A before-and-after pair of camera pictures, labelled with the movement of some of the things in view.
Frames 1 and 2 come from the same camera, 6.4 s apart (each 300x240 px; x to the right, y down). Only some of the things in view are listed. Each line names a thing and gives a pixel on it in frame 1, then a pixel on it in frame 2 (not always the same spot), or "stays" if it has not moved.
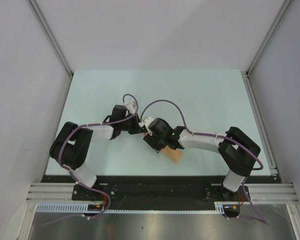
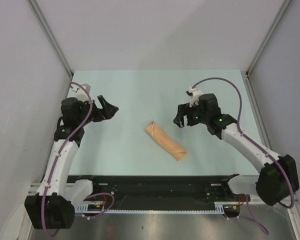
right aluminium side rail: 273,170 stays
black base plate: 160,192 stays
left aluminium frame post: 50,36 stays
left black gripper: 137,128 → 107,112
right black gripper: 151,141 → 183,110
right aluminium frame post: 285,7 stays
